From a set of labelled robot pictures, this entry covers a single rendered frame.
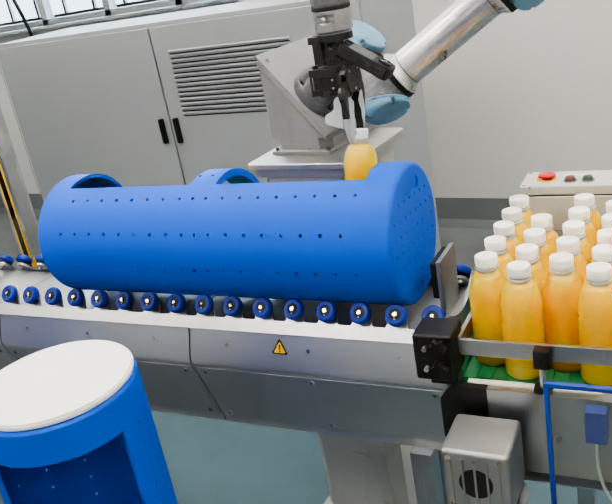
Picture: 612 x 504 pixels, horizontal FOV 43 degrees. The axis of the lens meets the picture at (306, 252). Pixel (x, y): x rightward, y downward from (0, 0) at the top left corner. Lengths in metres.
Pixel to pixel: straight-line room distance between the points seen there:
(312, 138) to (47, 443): 1.05
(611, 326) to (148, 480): 0.82
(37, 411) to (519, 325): 0.80
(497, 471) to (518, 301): 0.27
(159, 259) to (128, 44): 2.25
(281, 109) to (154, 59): 1.77
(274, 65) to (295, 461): 1.41
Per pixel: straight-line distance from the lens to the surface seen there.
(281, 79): 2.02
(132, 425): 1.37
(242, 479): 2.78
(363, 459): 2.36
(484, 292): 1.37
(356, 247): 1.43
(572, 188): 1.69
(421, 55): 1.82
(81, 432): 1.32
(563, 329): 1.37
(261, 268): 1.54
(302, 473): 2.74
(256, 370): 1.69
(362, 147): 1.55
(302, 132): 2.01
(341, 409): 1.69
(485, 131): 4.41
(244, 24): 3.39
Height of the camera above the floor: 1.65
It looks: 21 degrees down
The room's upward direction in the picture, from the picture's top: 11 degrees counter-clockwise
